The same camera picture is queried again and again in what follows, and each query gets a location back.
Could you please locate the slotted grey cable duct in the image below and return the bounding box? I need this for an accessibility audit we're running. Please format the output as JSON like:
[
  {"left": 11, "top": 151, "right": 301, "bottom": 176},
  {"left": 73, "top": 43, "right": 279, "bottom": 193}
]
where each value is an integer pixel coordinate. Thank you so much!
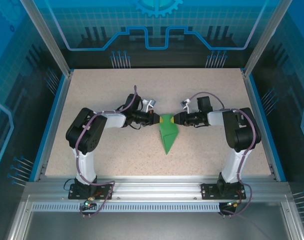
[{"left": 31, "top": 201, "right": 226, "bottom": 214}]

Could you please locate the grey metal bottom panel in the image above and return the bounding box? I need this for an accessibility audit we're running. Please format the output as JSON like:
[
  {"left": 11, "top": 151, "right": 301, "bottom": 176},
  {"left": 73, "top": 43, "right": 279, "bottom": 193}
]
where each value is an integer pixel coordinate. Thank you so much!
[{"left": 24, "top": 211, "right": 291, "bottom": 240}]

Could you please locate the aluminium lower frame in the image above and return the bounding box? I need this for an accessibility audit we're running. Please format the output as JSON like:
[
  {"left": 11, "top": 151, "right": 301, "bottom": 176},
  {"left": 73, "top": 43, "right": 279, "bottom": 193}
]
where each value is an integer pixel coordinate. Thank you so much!
[{"left": 5, "top": 193, "right": 304, "bottom": 240}]

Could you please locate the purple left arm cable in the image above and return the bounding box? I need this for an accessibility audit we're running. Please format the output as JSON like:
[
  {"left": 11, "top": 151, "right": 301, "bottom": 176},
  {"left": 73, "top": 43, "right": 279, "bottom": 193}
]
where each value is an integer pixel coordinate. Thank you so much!
[{"left": 75, "top": 85, "right": 142, "bottom": 218}]

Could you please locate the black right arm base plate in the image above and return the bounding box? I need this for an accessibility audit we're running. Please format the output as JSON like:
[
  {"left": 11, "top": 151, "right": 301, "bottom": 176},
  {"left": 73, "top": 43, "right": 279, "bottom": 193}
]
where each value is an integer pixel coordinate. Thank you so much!
[{"left": 201, "top": 183, "right": 248, "bottom": 200}]

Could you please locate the blue printed panel with gear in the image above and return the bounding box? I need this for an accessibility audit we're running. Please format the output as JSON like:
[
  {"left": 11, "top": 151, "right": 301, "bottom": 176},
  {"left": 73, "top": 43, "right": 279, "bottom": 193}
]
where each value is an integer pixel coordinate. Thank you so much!
[{"left": 41, "top": 0, "right": 270, "bottom": 70}]

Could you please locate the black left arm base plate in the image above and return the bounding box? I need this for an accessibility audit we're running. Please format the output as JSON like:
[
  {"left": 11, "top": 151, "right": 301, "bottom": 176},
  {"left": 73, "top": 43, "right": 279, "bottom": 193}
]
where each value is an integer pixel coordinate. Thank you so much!
[{"left": 68, "top": 183, "right": 113, "bottom": 200}]

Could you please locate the thin black base cable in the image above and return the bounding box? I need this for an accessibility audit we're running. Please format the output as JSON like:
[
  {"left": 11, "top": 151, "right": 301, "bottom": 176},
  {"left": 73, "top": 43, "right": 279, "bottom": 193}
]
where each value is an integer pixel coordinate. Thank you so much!
[{"left": 63, "top": 177, "right": 76, "bottom": 194}]

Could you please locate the green paper sheet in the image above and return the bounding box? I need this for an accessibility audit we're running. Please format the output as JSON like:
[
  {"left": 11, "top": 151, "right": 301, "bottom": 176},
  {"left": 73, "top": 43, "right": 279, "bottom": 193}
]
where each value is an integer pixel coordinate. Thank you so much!
[{"left": 158, "top": 113, "right": 179, "bottom": 155}]

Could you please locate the blue side trim strip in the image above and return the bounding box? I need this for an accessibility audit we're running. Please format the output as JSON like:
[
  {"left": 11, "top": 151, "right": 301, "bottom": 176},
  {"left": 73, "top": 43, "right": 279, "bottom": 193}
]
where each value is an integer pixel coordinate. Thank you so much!
[
  {"left": 248, "top": 74, "right": 287, "bottom": 182},
  {"left": 29, "top": 73, "right": 67, "bottom": 182}
]

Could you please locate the blue printed side panel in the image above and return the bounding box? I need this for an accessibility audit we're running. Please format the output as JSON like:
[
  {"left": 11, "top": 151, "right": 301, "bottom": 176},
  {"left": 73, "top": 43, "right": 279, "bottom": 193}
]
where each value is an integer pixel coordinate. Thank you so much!
[
  {"left": 250, "top": 0, "right": 304, "bottom": 226},
  {"left": 0, "top": 0, "right": 67, "bottom": 240}
]

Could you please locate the aluminium cross beam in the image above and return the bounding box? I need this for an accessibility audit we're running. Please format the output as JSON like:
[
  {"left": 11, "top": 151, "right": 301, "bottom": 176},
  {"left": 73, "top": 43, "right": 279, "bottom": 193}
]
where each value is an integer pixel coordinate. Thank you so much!
[{"left": 24, "top": 174, "right": 292, "bottom": 201}]

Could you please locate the aluminium frame post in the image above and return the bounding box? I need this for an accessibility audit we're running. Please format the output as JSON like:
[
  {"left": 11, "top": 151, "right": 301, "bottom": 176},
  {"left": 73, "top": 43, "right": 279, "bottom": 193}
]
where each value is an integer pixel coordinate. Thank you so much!
[
  {"left": 19, "top": 0, "right": 74, "bottom": 76},
  {"left": 243, "top": 0, "right": 296, "bottom": 77}
]

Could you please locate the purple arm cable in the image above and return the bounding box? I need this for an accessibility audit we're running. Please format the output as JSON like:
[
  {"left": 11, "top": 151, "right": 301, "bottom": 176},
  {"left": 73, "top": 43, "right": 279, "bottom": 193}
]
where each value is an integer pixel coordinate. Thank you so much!
[
  {"left": 75, "top": 85, "right": 142, "bottom": 218},
  {"left": 188, "top": 91, "right": 257, "bottom": 219}
]

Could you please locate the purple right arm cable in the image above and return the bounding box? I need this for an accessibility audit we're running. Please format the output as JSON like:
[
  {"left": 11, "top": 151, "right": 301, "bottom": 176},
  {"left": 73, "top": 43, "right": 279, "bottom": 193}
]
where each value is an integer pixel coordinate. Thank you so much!
[{"left": 188, "top": 91, "right": 257, "bottom": 219}]

